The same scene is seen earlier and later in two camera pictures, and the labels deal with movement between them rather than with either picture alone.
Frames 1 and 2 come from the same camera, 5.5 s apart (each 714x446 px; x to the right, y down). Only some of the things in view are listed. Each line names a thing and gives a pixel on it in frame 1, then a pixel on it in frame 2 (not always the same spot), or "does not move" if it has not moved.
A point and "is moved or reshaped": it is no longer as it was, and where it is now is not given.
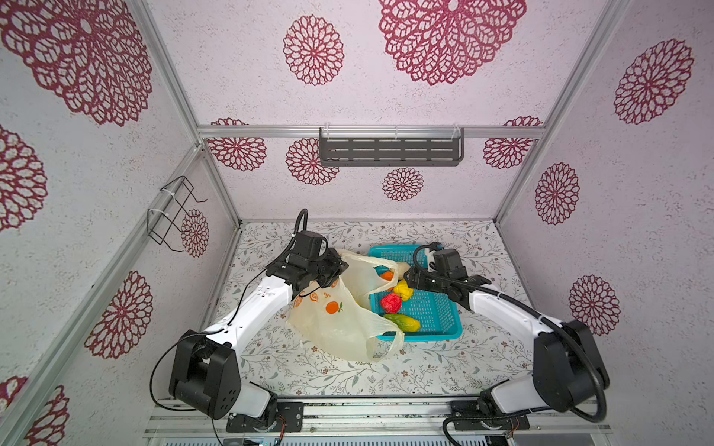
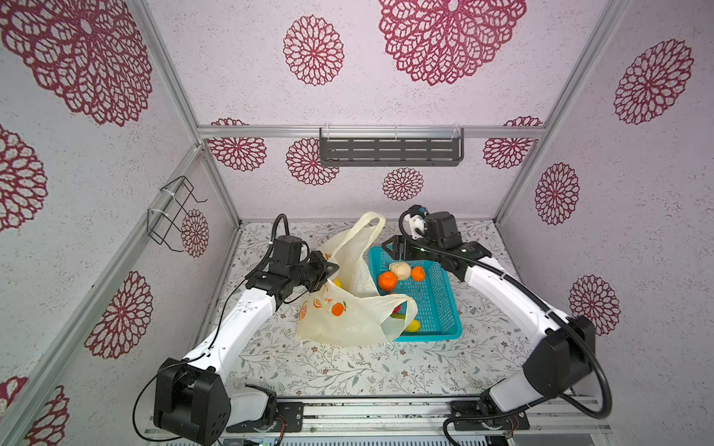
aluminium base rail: [376, 417] does not move
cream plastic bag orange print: [336, 318] is moved or reshaped
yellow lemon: [403, 289] to [413, 326]
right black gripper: [420, 281] to [400, 241]
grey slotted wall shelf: [389, 146] does not move
